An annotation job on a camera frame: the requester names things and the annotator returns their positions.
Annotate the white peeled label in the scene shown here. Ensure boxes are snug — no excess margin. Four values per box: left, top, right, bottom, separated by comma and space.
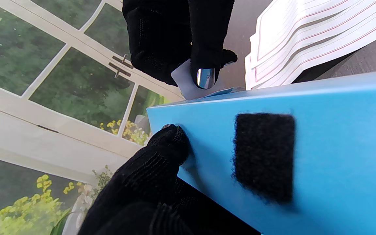
171, 59, 245, 101

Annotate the black velcro patch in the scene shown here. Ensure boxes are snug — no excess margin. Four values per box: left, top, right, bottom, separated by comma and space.
232, 113, 296, 204

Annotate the blue file box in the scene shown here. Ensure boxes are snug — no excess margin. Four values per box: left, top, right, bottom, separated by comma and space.
147, 70, 376, 235

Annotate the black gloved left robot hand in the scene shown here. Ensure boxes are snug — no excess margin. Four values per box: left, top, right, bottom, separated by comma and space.
77, 124, 260, 235

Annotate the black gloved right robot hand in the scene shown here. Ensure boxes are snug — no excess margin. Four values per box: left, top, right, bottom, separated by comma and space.
122, 0, 238, 89

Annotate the garden window backdrop banner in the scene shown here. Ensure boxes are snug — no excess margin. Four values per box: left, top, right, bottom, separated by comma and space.
0, 0, 188, 235

